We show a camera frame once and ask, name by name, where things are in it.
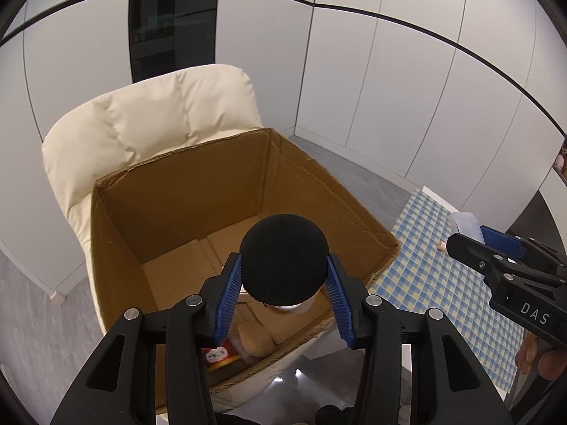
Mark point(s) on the small clear pink-capped bottle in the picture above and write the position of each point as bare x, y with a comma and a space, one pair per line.
442, 245

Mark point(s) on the small pink round pouch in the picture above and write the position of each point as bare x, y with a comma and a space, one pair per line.
560, 162

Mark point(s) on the person's right hand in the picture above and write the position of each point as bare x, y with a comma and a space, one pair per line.
551, 363

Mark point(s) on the blue yellow checked tablecloth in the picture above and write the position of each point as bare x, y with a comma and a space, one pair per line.
425, 274

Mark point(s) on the tan makeup sponge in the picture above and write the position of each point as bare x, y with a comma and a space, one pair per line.
254, 338

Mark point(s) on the white round compact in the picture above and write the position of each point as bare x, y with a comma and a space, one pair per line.
290, 307

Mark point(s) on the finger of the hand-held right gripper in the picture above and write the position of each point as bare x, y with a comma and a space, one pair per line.
500, 239
469, 250

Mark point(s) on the black round powder puff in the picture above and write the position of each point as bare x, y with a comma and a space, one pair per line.
283, 259

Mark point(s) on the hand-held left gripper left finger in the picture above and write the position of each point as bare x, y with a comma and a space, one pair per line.
228, 301

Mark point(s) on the red tin can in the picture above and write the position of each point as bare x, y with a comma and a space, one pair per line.
219, 353

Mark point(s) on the black glass oven column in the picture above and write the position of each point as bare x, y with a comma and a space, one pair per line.
172, 17

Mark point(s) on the white table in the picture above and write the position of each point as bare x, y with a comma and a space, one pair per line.
438, 198

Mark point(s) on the cream padded armchair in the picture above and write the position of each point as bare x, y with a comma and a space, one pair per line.
155, 110

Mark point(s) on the grey-blue plastic case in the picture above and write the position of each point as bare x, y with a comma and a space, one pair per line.
465, 225

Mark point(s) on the brown cardboard box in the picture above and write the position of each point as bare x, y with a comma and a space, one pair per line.
177, 195

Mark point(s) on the white wall cabinets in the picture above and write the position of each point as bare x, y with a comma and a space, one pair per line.
376, 97

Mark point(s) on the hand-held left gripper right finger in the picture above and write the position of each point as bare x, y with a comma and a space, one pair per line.
339, 301

